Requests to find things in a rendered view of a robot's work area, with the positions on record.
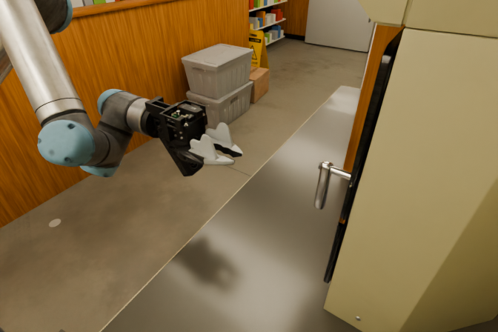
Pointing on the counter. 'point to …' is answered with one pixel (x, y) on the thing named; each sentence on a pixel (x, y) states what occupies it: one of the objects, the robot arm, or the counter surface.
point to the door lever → (327, 181)
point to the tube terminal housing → (430, 168)
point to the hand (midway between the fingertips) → (232, 158)
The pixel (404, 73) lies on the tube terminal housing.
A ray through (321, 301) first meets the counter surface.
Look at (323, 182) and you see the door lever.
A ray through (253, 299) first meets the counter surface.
